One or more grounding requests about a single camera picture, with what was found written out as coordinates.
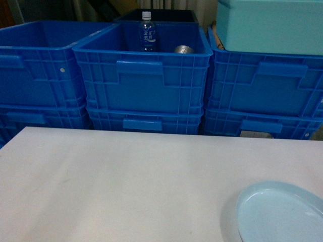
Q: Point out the light blue oval tray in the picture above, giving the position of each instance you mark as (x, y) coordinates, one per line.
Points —
(276, 211)

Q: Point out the blue crate lower middle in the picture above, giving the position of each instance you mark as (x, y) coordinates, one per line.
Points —
(147, 122)

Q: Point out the blue crate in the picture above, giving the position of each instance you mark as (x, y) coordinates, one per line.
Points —
(119, 76)
(273, 84)
(15, 118)
(232, 123)
(147, 122)
(38, 65)

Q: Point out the blue crate lower right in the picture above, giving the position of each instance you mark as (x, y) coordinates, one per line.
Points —
(232, 123)

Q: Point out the blue crate upper middle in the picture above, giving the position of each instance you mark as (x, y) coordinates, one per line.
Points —
(119, 76)

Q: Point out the silver metal can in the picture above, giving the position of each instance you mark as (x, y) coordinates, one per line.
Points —
(183, 49)

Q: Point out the clear plastic water bottle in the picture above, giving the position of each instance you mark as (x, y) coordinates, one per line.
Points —
(147, 33)

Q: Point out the white table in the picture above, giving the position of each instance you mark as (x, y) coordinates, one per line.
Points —
(85, 185)

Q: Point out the blue crate upper right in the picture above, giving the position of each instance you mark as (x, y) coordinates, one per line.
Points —
(273, 84)

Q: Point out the blue crate upper left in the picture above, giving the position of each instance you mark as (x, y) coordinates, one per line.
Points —
(38, 65)

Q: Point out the blue crate lower left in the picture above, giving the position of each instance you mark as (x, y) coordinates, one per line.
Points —
(15, 118)

